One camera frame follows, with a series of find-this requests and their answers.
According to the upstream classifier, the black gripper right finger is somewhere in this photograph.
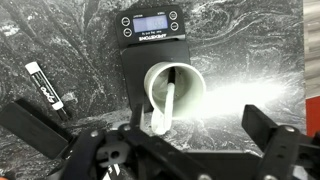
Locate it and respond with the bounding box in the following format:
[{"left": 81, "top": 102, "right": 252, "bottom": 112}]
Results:
[{"left": 241, "top": 104, "right": 320, "bottom": 180}]

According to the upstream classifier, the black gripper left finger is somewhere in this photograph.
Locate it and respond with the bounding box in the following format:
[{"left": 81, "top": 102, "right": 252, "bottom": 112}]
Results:
[{"left": 62, "top": 103, "right": 214, "bottom": 180}]

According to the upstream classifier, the white ceramic mug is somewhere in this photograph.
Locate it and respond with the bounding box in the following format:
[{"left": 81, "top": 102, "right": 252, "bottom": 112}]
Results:
[{"left": 139, "top": 61, "right": 207, "bottom": 136}]

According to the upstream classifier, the red panel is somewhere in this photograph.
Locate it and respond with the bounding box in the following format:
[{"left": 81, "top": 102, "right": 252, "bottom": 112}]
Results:
[{"left": 305, "top": 95, "right": 320, "bottom": 138}]

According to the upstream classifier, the white plastic spoon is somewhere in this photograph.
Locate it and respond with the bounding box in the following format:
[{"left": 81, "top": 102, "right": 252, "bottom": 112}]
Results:
[{"left": 163, "top": 67, "right": 178, "bottom": 132}]

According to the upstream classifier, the black digital scale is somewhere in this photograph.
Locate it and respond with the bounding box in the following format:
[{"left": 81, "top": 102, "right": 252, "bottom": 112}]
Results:
[{"left": 115, "top": 4, "right": 192, "bottom": 114}]

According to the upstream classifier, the black whiteboard eraser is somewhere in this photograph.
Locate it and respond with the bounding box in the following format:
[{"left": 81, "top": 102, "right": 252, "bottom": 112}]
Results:
[{"left": 0, "top": 98, "right": 75, "bottom": 160}]

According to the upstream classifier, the white dry erase marker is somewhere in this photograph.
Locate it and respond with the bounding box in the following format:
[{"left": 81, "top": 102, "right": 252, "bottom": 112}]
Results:
[{"left": 24, "top": 61, "right": 70, "bottom": 122}]

